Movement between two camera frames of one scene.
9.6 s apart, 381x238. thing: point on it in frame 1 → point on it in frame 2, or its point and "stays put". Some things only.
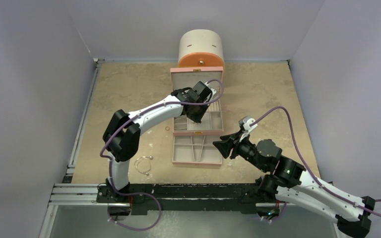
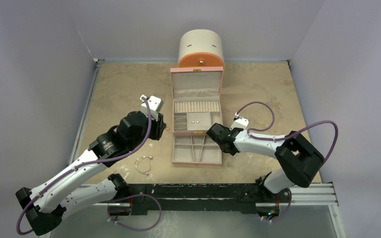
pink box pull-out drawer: x=196 y=150 stays put
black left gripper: x=197 y=119 → x=158 y=126
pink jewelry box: x=212 y=122 stays put
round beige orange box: x=201 y=48 stays put
